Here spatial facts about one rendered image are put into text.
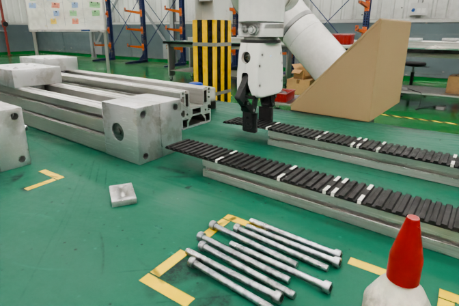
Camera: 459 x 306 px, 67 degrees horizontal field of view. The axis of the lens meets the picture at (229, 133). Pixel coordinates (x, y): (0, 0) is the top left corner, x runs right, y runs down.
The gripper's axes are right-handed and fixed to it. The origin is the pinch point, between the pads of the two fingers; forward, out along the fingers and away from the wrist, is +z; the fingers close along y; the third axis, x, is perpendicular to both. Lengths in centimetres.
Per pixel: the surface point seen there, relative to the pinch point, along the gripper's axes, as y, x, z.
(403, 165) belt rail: -1.2, -27.3, 2.8
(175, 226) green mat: -33.2, -10.2, 4.1
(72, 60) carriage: 4, 74, -8
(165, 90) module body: -4.8, 21.2, -4.3
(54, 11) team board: 255, 561, -46
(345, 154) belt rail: -1.2, -18.3, 2.8
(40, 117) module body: -23.9, 39.5, 0.8
